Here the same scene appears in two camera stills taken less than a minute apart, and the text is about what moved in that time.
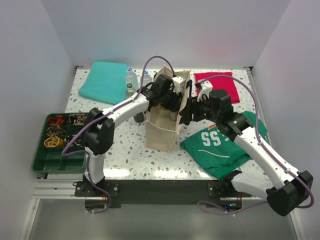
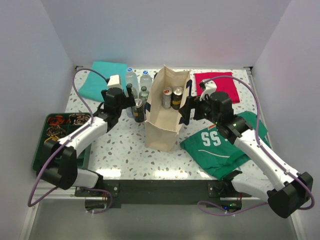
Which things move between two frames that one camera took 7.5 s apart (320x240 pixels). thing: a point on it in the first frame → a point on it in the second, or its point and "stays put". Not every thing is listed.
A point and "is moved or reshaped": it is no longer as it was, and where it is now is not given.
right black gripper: (191, 108) stays put
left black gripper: (175, 105) → (128, 101)
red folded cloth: (221, 83) stays put
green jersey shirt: (216, 152) stays put
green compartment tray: (58, 131) stays put
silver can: (173, 116) is moved or reshaped
